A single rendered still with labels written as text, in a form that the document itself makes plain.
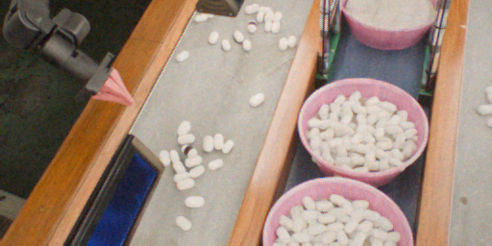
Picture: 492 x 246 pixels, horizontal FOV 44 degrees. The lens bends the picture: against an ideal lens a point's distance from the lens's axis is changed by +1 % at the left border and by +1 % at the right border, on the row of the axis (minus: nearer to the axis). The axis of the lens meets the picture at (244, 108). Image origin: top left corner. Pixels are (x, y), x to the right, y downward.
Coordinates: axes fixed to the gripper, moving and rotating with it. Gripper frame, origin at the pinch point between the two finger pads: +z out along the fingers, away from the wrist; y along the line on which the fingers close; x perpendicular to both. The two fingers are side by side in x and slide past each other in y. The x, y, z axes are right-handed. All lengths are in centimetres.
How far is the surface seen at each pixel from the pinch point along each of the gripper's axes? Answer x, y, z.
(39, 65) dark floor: 130, 79, -19
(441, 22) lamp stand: -42, 31, 40
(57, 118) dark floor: 115, 53, -2
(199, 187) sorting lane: -2.7, -9.4, 20.5
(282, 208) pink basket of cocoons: -15.0, -10.5, 33.1
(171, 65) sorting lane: 10.0, 22.6, 6.1
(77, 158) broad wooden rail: 12.7, -10.4, -1.2
